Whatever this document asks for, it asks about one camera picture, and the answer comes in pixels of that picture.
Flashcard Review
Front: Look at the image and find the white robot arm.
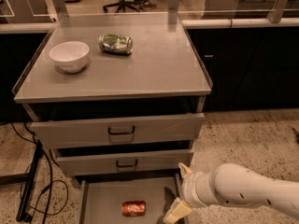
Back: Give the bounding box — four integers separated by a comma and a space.
163, 162, 299, 224

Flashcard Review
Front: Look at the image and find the white bowl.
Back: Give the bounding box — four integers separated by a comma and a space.
50, 41, 90, 73

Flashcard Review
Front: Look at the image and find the black floor cable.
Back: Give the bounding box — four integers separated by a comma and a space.
10, 121, 69, 224

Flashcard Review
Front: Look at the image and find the black metal floor bar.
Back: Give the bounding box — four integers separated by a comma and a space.
16, 142, 42, 222

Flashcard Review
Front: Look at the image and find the red coke can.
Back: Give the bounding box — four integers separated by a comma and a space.
121, 201, 146, 217

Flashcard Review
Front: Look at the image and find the green soda can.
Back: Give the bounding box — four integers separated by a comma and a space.
98, 34, 133, 55

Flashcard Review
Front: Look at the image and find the bottom grey drawer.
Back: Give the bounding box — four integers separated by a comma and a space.
76, 171, 181, 224

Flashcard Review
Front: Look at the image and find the middle grey drawer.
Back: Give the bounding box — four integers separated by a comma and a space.
57, 149, 193, 175

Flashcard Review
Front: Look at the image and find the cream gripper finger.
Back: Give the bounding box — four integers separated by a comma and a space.
178, 162, 192, 178
163, 198, 192, 224

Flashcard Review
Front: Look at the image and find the grey drawer cabinet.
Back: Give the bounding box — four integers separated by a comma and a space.
12, 12, 214, 185

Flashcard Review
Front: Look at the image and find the grey drawer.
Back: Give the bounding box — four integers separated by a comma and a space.
57, 149, 193, 175
32, 113, 205, 148
76, 171, 181, 224

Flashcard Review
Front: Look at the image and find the grey background cabinet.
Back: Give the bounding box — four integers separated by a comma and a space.
203, 0, 276, 20

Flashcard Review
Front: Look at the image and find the top grey drawer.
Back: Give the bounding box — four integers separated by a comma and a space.
32, 113, 205, 148

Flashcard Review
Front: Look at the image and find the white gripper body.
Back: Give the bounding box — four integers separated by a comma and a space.
182, 172, 215, 208

